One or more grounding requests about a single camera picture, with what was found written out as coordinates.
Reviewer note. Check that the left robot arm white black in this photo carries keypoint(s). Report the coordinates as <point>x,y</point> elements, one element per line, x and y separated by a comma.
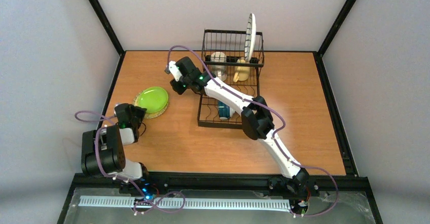
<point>103,152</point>

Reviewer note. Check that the black front frame rail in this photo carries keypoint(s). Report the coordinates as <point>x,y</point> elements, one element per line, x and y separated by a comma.
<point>272,184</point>

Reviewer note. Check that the black wire dish rack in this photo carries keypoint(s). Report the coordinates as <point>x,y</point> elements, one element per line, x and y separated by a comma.
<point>230,42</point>

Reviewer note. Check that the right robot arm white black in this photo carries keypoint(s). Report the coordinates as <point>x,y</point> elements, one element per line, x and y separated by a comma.
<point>256,116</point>

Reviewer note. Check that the white slotted cable duct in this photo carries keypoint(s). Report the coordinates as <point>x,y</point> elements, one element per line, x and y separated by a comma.
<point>188,203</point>

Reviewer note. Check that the black corner frame post right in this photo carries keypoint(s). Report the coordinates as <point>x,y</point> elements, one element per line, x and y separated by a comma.
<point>341,17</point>

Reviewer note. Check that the black corner frame post left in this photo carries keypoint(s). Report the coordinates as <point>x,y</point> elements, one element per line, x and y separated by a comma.
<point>95,4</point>

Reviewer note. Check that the white bowl dark outside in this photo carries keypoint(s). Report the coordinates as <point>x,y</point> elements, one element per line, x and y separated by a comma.
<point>225,112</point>

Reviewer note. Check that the green plate woven rim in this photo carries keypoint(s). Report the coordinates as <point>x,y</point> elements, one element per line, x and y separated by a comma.
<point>153,99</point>

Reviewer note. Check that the white blue striped plate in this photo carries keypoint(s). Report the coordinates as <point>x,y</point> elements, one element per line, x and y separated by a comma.
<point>250,37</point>

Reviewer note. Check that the white mug coral pattern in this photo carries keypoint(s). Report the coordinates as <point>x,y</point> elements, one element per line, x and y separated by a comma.
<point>219,70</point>

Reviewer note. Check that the woven bamboo tray green rim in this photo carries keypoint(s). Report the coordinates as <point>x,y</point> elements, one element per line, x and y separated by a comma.
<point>154,115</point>

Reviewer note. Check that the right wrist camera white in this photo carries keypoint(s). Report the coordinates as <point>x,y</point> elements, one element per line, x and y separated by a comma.
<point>173,69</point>

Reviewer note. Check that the yellow mug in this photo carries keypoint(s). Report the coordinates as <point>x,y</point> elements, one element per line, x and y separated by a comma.
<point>241,73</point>

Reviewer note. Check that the black corner frame post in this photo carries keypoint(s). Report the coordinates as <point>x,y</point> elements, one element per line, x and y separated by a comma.
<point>95,4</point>
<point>341,17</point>

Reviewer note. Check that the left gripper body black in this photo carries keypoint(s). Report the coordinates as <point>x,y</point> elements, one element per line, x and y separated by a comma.
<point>135,113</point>

